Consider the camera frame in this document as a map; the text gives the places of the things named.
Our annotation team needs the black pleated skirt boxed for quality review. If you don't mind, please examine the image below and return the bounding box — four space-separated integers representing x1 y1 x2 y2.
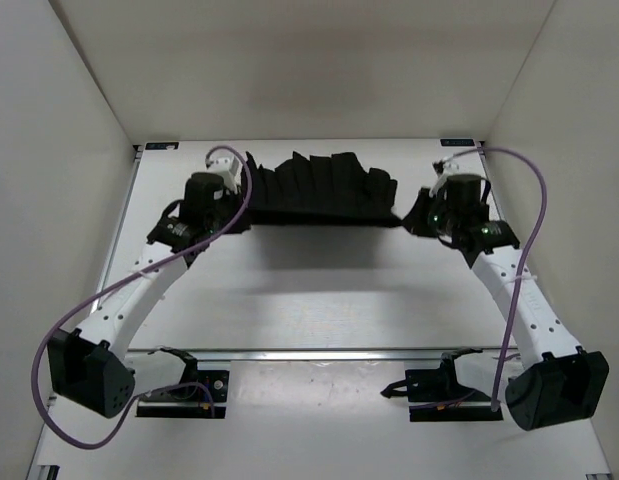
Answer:
238 151 401 231

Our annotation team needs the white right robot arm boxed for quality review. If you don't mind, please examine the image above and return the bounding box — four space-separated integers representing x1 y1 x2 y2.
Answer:
403 173 609 431

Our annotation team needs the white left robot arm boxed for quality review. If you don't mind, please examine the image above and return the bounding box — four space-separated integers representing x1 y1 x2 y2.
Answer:
47 171 251 418

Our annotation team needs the right blue corner label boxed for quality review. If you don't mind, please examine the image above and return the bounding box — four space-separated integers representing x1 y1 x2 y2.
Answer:
440 138 475 148

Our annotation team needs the blue corner label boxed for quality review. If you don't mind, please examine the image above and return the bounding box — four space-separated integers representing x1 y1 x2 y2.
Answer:
440 138 475 148
144 142 179 151

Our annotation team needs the left blue corner label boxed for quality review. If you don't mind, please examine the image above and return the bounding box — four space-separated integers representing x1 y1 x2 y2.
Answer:
144 142 179 151

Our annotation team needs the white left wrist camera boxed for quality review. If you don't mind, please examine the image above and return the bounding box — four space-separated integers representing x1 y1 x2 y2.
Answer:
205 155 240 193

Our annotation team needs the aluminium table edge rail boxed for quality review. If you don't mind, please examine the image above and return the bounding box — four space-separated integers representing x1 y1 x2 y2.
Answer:
123 346 545 362

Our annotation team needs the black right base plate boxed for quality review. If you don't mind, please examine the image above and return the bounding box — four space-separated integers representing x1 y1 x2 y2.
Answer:
380 366 504 423

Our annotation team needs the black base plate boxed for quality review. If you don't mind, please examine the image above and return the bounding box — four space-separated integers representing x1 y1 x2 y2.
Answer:
135 363 230 420
380 366 504 423

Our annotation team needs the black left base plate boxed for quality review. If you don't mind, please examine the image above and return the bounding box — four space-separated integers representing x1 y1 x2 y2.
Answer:
135 363 230 420

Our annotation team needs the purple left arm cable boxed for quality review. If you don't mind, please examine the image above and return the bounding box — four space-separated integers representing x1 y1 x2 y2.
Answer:
32 144 254 447

